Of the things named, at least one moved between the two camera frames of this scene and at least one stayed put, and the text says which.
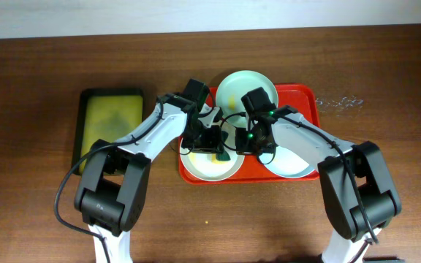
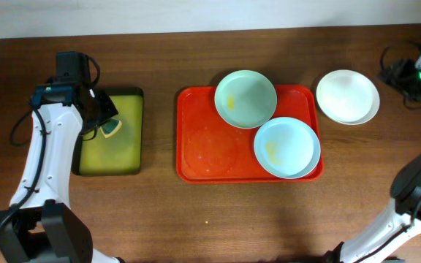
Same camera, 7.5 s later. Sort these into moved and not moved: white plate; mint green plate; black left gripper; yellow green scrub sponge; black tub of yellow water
Moved: yellow green scrub sponge; white plate; black left gripper
Not moved: mint green plate; black tub of yellow water
